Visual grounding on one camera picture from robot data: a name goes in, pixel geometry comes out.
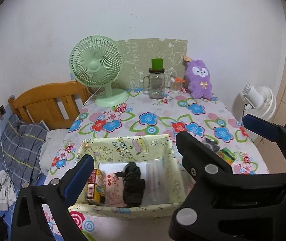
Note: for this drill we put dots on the small jar orange lid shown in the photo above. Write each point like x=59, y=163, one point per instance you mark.
x=175, y=86

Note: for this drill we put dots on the yellow cartoon tissue packet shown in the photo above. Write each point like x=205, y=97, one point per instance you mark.
x=95, y=183

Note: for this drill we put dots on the white quilt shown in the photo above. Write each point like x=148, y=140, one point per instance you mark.
x=51, y=140

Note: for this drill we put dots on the pink printed packet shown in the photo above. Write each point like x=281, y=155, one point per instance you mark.
x=114, y=190

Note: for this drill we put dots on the green packet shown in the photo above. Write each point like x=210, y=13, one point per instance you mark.
x=225, y=154

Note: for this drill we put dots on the white standing fan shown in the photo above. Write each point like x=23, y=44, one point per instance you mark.
x=263, y=100

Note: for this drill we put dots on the dark wall socket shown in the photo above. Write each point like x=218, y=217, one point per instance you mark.
x=1, y=110

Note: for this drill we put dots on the white crumpled cloth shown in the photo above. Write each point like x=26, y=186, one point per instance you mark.
x=1, y=188

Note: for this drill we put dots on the black fuzzy cloth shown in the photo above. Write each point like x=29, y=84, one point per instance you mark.
x=132, y=183

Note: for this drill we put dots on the purple plush bunny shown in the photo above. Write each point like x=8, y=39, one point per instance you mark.
x=199, y=85

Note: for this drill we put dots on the green cartoon printed board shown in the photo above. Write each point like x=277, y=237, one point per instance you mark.
x=143, y=52

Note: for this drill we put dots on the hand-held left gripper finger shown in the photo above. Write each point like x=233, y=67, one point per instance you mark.
x=79, y=178

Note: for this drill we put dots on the green desk fan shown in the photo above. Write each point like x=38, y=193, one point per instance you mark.
x=95, y=65

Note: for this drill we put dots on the yellow printed fabric storage box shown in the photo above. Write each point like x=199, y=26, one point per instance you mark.
x=122, y=145

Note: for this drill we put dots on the glass jar mug green lid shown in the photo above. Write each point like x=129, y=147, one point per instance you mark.
x=156, y=85

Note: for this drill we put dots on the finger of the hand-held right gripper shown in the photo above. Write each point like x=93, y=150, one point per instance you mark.
x=260, y=128
x=220, y=170

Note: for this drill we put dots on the blue grid bed sheet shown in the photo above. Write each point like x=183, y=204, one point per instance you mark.
x=7, y=213

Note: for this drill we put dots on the wooden bed headboard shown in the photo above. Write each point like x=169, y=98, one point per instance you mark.
x=45, y=98

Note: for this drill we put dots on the grey plaid pillow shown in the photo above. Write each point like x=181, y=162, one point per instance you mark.
x=17, y=145

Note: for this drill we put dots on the white tissue pack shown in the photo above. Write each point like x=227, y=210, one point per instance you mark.
x=158, y=178

